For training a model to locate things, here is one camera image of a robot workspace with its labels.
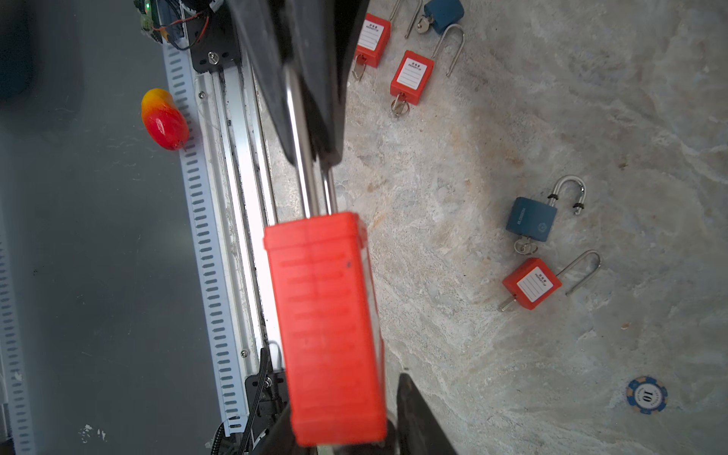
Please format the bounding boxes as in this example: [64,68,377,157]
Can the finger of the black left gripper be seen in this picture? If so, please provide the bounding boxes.
[227,0,369,167]

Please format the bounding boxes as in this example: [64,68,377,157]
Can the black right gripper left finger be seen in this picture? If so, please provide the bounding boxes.
[251,406,318,455]

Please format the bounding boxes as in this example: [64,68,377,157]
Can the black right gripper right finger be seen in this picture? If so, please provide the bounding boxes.
[396,373,457,455]

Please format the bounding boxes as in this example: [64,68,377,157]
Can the blue padlock left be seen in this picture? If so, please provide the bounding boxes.
[405,0,464,39]

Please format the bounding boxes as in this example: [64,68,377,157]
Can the blue padlock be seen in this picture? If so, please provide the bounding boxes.
[405,0,464,39]
[505,174,587,256]

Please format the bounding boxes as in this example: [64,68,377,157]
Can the red yellow mango toy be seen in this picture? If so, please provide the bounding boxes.
[141,88,190,151]

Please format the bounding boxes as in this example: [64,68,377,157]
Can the red padlock with label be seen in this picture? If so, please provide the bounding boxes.
[498,249,602,312]

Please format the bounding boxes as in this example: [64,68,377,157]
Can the blue padlock right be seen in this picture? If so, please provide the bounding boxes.
[505,174,587,256]

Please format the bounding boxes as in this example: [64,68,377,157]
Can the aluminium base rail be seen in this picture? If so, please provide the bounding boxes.
[133,0,354,455]

